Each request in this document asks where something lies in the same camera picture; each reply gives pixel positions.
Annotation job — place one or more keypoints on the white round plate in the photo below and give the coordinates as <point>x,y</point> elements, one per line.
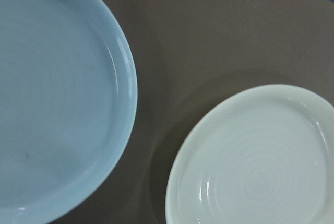
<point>248,169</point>

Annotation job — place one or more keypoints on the light blue round plate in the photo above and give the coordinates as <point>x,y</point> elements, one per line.
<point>52,91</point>

